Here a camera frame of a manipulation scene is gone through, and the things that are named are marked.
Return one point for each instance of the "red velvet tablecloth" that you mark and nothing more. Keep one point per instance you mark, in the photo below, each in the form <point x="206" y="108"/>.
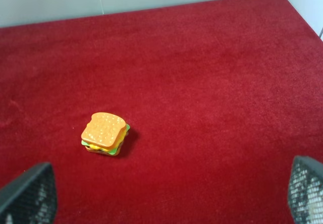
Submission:
<point x="220" y="96"/>

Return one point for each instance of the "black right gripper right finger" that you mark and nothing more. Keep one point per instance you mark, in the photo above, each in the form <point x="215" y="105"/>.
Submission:
<point x="305" y="190"/>

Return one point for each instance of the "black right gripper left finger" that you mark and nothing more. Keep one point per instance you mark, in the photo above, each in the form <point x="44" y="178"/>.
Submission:
<point x="31" y="197"/>

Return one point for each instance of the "toy sandwich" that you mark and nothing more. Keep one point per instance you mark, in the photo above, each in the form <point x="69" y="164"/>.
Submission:
<point x="104" y="134"/>

